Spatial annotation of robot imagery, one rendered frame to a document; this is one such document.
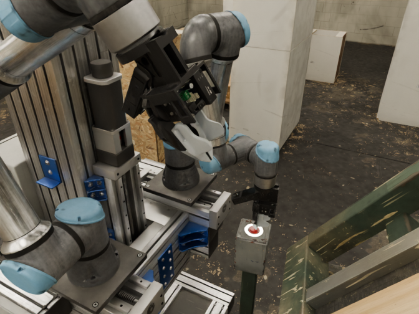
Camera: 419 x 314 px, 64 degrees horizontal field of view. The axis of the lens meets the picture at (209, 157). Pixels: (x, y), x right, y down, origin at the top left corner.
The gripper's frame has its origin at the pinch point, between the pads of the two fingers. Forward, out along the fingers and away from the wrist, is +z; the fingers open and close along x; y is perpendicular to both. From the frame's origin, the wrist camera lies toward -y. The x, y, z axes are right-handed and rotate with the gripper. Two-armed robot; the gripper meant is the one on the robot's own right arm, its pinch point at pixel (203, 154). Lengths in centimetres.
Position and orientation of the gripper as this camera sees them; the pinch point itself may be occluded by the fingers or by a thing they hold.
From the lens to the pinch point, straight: 54.8
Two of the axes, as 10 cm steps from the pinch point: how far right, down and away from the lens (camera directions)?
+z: 4.8, 7.3, 4.8
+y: 7.1, -0.1, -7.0
